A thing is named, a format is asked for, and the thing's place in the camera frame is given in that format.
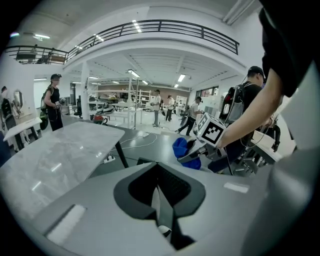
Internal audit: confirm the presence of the red machine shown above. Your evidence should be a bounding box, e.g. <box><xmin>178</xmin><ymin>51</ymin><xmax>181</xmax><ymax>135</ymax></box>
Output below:
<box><xmin>92</xmin><ymin>113</ymin><xmax>109</xmax><ymax>125</ymax></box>

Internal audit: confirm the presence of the person's right forearm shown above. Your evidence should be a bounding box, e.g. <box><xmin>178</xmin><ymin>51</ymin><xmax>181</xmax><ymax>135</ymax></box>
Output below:
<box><xmin>217</xmin><ymin>59</ymin><xmax>315</xmax><ymax>149</ymax></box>

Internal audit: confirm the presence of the white shoe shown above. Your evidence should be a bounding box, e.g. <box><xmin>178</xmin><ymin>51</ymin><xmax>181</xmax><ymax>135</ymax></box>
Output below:
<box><xmin>157</xmin><ymin>224</ymin><xmax>173</xmax><ymax>238</ymax></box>

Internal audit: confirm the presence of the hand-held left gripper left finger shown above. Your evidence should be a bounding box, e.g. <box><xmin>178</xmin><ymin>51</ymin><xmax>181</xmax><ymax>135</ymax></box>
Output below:
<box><xmin>31</xmin><ymin>161</ymin><xmax>176</xmax><ymax>252</ymax></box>

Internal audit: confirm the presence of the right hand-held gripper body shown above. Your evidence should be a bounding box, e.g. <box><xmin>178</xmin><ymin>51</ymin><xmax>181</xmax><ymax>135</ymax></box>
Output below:
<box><xmin>194</xmin><ymin>112</ymin><xmax>227</xmax><ymax>161</ymax></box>

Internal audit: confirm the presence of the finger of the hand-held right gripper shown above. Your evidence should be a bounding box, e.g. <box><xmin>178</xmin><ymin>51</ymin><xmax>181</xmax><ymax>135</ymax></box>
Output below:
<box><xmin>177</xmin><ymin>146</ymin><xmax>209</xmax><ymax>164</ymax></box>
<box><xmin>186</xmin><ymin>138</ymin><xmax>201</xmax><ymax>151</ymax></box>

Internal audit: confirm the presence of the white table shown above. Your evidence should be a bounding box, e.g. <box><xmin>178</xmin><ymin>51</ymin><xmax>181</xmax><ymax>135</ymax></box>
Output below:
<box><xmin>3</xmin><ymin>116</ymin><xmax>43</xmax><ymax>151</ymax></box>

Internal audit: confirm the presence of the black office chair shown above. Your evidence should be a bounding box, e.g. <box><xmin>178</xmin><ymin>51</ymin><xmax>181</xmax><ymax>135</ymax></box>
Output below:
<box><xmin>73</xmin><ymin>98</ymin><xmax>83</xmax><ymax>119</ymax></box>

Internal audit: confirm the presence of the white shelf unit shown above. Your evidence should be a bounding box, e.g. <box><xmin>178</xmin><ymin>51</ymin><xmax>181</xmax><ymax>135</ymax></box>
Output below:
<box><xmin>136</xmin><ymin>89</ymin><xmax>152</xmax><ymax>109</ymax></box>

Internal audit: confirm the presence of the grey marble table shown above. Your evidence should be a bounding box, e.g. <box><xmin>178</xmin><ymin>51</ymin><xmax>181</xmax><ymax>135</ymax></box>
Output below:
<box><xmin>0</xmin><ymin>121</ymin><xmax>130</xmax><ymax>221</ymax></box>

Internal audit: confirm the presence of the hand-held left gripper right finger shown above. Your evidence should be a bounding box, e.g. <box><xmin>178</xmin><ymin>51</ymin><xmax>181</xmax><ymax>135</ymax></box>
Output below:
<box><xmin>157</xmin><ymin>161</ymin><xmax>273</xmax><ymax>245</ymax></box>

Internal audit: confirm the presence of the black balcony railing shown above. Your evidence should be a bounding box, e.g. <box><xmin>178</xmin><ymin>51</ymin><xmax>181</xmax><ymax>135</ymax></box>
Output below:
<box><xmin>4</xmin><ymin>19</ymin><xmax>240</xmax><ymax>65</ymax></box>

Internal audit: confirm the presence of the white cable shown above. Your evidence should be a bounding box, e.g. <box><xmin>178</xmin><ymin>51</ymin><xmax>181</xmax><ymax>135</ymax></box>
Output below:
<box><xmin>116</xmin><ymin>131</ymin><xmax>158</xmax><ymax>151</ymax></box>

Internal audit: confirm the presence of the blue chair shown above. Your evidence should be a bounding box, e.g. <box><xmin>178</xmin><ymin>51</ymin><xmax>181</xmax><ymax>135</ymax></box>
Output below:
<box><xmin>0</xmin><ymin>131</ymin><xmax>13</xmax><ymax>168</ymax></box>

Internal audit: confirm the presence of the blue microfibre cloth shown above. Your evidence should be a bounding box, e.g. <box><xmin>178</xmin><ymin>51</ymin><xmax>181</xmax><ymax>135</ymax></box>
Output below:
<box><xmin>172</xmin><ymin>137</ymin><xmax>202</xmax><ymax>171</ymax></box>

